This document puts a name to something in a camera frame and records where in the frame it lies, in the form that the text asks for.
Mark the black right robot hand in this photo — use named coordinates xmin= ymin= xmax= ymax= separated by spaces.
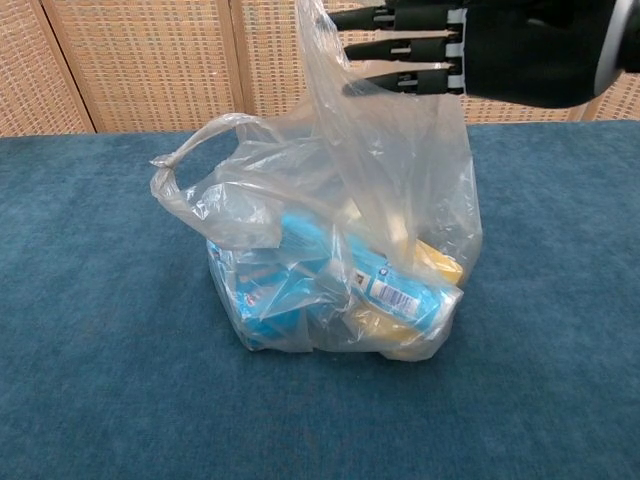
xmin=327 ymin=0 xmax=640 ymax=109

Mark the clear plastic bag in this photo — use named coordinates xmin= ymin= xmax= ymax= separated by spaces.
xmin=149 ymin=0 xmax=484 ymax=362

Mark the yellow packet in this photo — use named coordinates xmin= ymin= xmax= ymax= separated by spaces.
xmin=344 ymin=237 xmax=466 ymax=359

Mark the blue box with barcode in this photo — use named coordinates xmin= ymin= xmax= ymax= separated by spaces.
xmin=279 ymin=212 xmax=464 ymax=334

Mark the light blue carton box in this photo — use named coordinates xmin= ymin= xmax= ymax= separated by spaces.
xmin=207 ymin=209 xmax=351 ymax=351

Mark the woven rattan folding screen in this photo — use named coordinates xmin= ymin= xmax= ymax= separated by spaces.
xmin=0 ymin=0 xmax=640 ymax=139

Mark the blue carpet table cover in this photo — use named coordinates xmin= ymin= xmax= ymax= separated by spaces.
xmin=0 ymin=119 xmax=640 ymax=480

